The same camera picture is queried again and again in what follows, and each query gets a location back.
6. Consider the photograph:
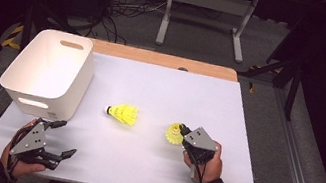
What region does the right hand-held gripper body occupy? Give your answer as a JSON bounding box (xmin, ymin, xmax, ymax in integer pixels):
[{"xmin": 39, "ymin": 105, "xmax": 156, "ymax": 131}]
[{"xmin": 178, "ymin": 123, "xmax": 223, "ymax": 170}]

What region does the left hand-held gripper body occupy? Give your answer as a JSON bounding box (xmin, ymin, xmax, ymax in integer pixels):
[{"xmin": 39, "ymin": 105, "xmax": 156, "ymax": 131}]
[{"xmin": 6, "ymin": 115, "xmax": 69, "ymax": 172}]

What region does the white plastic storage bin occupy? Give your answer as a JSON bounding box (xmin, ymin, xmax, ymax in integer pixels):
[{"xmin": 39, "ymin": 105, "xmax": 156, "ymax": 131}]
[{"xmin": 0, "ymin": 22, "xmax": 101, "ymax": 126}]

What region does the person's left hand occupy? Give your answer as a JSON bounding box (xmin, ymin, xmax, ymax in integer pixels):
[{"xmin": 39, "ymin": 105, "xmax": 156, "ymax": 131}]
[{"xmin": 0, "ymin": 113, "xmax": 55, "ymax": 183}]

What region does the person's right hand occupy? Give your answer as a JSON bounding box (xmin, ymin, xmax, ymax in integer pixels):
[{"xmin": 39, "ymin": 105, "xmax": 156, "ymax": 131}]
[{"xmin": 178, "ymin": 137, "xmax": 227, "ymax": 183}]

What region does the white table mat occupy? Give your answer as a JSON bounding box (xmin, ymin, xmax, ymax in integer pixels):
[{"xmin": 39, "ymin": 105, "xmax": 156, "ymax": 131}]
[{"xmin": 0, "ymin": 35, "xmax": 280, "ymax": 183}]

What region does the black and yellow hazard tape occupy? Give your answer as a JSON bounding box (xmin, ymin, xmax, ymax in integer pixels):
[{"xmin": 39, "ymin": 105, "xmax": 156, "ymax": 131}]
[{"xmin": 1, "ymin": 21, "xmax": 25, "ymax": 50}]

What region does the black tripod stand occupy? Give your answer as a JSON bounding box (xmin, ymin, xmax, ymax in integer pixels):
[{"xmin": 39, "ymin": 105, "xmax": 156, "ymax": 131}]
[{"xmin": 17, "ymin": 2, "xmax": 81, "ymax": 59}]

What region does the black metal stand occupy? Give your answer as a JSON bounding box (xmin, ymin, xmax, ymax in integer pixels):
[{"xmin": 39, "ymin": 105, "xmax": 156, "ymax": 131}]
[{"xmin": 232, "ymin": 51, "xmax": 304, "ymax": 122}]

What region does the grey metal table stand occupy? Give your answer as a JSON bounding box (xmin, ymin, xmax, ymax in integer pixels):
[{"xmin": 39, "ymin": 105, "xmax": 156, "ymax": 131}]
[{"xmin": 153, "ymin": 0, "xmax": 260, "ymax": 66}]

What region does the left hand-held gripper cable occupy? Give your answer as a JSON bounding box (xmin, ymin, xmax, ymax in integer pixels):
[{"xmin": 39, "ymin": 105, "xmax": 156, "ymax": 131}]
[{"xmin": 3, "ymin": 121, "xmax": 31, "ymax": 179}]

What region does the hand-held gripper cable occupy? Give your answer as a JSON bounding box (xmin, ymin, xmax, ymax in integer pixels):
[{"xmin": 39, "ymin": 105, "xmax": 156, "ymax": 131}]
[
  {"xmin": 183, "ymin": 150, "xmax": 211, "ymax": 183},
  {"xmin": 3, "ymin": 121, "xmax": 31, "ymax": 179}
]

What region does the right hand-held gripper cable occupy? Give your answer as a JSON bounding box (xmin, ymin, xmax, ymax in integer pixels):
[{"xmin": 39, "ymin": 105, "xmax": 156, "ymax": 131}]
[{"xmin": 183, "ymin": 150, "xmax": 211, "ymax": 183}]

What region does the tangle of black floor cables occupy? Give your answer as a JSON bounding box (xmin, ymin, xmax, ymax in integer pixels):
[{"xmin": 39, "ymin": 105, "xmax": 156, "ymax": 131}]
[{"xmin": 103, "ymin": 0, "xmax": 168, "ymax": 51}]

